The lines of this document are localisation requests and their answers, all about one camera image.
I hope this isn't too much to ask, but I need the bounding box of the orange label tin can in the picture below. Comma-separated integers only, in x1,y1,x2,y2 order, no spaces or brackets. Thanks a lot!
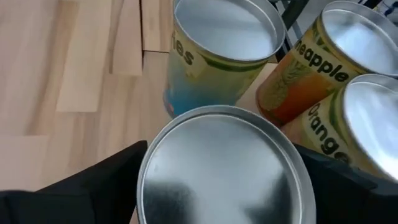
281,73,398,183

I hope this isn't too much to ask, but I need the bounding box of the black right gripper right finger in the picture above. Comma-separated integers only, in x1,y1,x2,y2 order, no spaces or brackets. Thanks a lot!
294,142,398,224

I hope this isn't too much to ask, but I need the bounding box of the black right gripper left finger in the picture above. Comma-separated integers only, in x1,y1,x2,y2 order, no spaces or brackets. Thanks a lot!
0,139,149,224

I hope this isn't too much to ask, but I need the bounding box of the cherries label tin can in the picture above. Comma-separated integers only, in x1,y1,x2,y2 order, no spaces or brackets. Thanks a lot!
163,0,287,119

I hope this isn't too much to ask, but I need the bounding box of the pineapple label tin can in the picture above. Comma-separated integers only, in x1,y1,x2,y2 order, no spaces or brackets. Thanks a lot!
255,0,398,128

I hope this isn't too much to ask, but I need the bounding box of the peaches label tin can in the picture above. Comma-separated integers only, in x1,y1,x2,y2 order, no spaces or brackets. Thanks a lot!
136,105,317,224

